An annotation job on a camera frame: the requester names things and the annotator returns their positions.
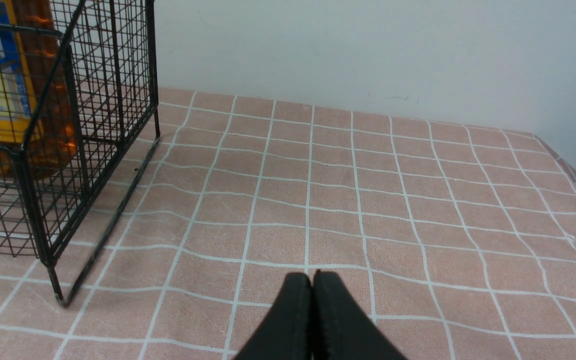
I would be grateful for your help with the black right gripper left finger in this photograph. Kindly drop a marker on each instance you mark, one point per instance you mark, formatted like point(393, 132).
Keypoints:
point(284, 332)

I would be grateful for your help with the pink checkered tablecloth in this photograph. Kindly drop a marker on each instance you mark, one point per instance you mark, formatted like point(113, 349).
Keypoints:
point(458, 241)

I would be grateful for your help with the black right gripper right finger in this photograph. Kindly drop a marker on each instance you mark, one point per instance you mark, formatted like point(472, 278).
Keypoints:
point(340, 330)

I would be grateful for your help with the amber cooking wine bottle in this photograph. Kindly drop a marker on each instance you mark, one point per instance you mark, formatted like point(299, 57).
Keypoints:
point(34, 97)

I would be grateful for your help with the black wire mesh shelf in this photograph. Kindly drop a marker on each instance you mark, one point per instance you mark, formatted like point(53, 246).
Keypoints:
point(107, 49)

